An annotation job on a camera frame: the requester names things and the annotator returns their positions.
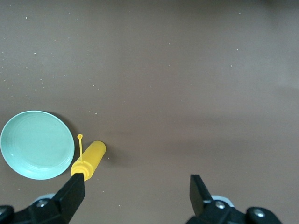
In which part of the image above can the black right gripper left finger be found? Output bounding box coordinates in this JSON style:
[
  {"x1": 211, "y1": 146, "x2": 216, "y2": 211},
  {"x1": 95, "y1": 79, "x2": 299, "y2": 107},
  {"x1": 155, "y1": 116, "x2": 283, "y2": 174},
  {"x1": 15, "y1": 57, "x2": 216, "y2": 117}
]
[{"x1": 0, "y1": 172, "x2": 85, "y2": 224}]

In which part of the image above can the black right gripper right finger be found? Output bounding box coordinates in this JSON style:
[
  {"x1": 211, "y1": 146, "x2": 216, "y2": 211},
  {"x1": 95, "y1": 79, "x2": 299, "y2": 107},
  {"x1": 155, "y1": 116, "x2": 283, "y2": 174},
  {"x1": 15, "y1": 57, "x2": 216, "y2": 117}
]
[{"x1": 185, "y1": 174, "x2": 285, "y2": 224}]

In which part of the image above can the yellow squeeze bottle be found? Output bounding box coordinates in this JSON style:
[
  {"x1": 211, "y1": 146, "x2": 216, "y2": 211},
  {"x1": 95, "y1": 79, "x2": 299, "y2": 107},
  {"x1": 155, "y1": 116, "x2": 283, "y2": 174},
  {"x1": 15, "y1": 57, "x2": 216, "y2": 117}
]
[{"x1": 70, "y1": 134, "x2": 107, "y2": 182}]

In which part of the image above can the mint green plate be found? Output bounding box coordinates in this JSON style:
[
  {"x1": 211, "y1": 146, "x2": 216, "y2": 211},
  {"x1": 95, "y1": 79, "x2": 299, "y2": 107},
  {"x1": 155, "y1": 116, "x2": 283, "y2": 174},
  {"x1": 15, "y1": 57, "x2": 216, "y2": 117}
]
[{"x1": 0, "y1": 110, "x2": 76, "y2": 181}]

